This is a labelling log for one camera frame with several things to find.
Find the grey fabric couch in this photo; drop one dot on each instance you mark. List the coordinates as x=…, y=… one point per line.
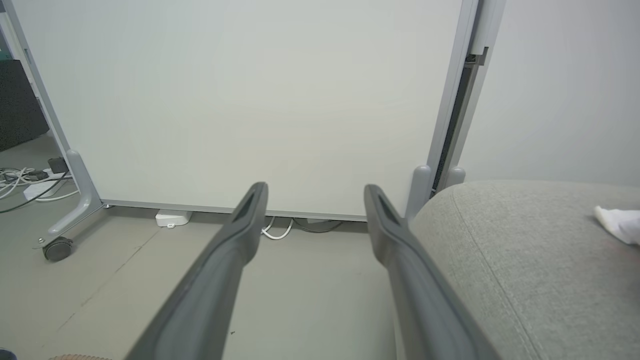
x=525, y=280

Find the grey partition foot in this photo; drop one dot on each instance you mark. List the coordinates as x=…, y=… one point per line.
x=82, y=200
x=419, y=192

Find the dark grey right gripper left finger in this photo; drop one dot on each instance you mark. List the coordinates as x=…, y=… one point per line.
x=210, y=295

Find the black caster wheel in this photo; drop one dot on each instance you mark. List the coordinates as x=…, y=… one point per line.
x=57, y=249

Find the white power strip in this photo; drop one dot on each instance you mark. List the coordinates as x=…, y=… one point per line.
x=40, y=189

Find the white partition panel grey frame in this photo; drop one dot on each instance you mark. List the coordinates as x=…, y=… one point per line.
x=550, y=100

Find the black plug adapter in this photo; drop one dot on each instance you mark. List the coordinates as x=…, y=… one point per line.
x=58, y=165

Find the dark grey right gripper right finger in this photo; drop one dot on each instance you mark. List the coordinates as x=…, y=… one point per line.
x=425, y=305

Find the black fabric furniture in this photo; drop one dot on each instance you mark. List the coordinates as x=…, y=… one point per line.
x=20, y=105

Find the large white partition panel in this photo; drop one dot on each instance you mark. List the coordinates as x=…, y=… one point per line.
x=250, y=100

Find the white cloth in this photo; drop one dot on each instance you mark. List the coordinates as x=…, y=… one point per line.
x=622, y=224

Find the white power adapter box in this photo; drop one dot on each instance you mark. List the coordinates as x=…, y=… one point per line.
x=172, y=218

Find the dark blue object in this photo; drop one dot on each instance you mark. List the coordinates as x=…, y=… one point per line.
x=7, y=355

